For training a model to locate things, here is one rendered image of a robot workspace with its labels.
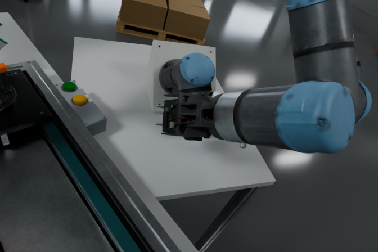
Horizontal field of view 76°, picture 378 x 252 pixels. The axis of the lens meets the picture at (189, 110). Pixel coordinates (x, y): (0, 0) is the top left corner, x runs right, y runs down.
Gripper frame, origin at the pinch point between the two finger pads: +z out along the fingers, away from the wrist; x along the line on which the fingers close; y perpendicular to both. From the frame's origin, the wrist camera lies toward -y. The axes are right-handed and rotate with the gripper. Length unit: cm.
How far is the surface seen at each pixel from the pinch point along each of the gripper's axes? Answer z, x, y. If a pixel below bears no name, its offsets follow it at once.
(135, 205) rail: 8.3, 21.3, 3.0
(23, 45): 81, -28, 27
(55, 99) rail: 39.2, -3.9, 18.0
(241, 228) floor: 68, 69, -103
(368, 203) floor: 36, 60, -233
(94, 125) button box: 29.6, 3.5, 8.5
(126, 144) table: 33.0, 9.3, -3.5
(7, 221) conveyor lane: 18.7, 24.4, 27.4
